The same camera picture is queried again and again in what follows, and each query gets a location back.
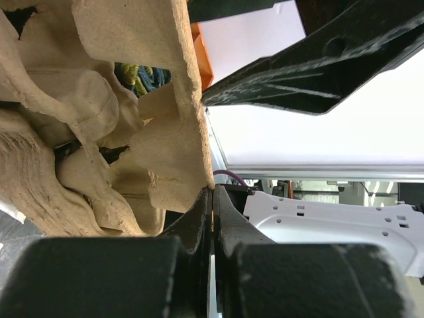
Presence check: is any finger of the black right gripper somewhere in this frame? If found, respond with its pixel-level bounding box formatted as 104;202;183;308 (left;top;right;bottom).
201;9;423;115
187;0;298;23

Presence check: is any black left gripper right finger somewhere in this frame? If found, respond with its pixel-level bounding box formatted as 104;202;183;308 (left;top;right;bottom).
213;185;414;317

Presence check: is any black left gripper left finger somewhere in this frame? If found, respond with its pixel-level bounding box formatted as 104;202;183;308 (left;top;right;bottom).
1;188;212;317

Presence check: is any cardboard cup carrier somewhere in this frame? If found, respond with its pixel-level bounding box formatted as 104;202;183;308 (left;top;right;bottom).
1;1;213;236

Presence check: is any orange compartment tray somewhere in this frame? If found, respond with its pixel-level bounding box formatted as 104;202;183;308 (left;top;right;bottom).
190;23;214;91

